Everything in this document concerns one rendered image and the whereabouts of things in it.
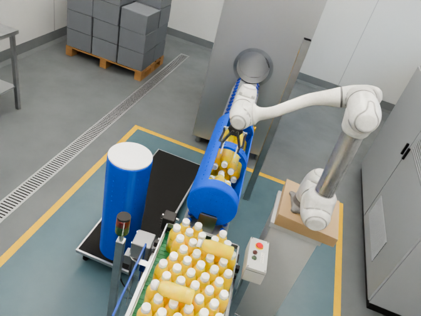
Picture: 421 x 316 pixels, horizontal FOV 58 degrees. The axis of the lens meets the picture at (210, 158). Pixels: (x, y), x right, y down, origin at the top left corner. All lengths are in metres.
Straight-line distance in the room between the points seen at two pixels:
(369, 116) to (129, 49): 4.22
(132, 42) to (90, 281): 3.41
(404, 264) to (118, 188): 2.14
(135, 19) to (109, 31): 0.45
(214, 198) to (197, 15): 5.43
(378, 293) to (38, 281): 2.59
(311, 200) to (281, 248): 0.52
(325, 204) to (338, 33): 5.06
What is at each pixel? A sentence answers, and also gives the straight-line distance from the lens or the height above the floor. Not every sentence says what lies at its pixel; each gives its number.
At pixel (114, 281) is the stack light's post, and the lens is 2.08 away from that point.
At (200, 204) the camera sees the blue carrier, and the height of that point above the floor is 1.08.
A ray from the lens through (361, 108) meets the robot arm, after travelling 1.74.
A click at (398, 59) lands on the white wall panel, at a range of 7.01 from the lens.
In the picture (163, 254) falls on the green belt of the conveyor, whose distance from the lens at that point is 2.07.
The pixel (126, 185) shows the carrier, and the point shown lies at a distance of 2.40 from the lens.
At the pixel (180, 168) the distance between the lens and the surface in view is 3.81.
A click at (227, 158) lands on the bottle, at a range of 2.36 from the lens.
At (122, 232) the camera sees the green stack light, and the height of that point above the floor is 1.19.
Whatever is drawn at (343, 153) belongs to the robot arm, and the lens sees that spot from 1.88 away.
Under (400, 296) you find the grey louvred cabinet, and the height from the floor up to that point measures 0.28.
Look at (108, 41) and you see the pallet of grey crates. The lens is 5.65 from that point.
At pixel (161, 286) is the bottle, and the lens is 1.67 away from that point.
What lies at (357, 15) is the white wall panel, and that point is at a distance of 6.78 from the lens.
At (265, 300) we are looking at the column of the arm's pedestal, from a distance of 2.84.
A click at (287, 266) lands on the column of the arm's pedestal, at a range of 2.54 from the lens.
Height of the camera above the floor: 2.52
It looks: 36 degrees down
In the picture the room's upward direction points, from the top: 16 degrees clockwise
